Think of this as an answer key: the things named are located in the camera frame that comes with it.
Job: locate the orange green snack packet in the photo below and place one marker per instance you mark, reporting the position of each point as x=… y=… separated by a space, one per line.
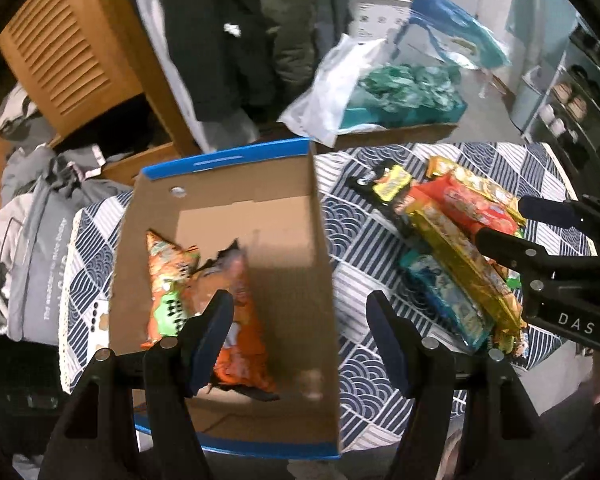
x=167 y=280

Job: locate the white hanging garment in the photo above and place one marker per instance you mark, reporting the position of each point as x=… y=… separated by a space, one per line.
x=150 y=25

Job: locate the blue white patterned tablecloth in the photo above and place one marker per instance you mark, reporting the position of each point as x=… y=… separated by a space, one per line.
x=360 y=280

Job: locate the teal snack packet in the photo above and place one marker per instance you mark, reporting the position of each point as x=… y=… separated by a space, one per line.
x=439 y=295

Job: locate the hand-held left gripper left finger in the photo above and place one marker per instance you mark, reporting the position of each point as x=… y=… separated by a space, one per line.
x=215 y=330

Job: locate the blue plastic bag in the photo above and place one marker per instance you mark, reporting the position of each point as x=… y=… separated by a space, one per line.
x=454 y=30

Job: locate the white plastic bag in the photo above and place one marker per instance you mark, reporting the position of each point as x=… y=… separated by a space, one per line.
x=325 y=95

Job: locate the teal box of green packets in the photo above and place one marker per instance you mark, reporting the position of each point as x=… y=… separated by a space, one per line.
x=409 y=92

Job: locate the wooden louvered cabinet door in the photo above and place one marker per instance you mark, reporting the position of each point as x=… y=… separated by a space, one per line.
x=65 y=45

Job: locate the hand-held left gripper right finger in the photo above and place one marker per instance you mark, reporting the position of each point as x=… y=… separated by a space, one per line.
x=387 y=330

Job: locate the white printed box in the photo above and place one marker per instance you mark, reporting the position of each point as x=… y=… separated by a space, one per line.
x=374 y=15

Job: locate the grey hoodie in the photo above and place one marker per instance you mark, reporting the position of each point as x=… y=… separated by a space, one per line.
x=45 y=260

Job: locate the shoe rack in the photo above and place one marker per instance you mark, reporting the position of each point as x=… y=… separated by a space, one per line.
x=579 y=100

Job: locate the grey folded clothing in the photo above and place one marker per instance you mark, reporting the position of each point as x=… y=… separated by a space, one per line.
x=17 y=110

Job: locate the olive hanging coat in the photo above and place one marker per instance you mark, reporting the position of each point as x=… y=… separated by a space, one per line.
x=292 y=15

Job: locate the gold snack packet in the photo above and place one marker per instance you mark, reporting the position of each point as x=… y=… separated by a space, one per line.
x=459 y=255

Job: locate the orange red snack packet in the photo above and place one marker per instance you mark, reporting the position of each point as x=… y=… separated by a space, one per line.
x=459 y=202

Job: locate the blue rimmed cardboard box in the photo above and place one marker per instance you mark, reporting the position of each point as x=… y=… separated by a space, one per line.
x=280 y=240

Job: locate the white phone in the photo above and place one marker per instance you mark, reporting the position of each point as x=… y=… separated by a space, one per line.
x=101 y=316

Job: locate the black yellow snack packet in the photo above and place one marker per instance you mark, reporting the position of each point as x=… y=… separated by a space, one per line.
x=392 y=182

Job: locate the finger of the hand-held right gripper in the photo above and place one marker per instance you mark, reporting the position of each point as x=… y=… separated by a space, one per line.
x=549 y=212
x=509 y=252

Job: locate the dark hanging coat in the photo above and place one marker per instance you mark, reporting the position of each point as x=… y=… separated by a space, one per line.
x=215 y=45

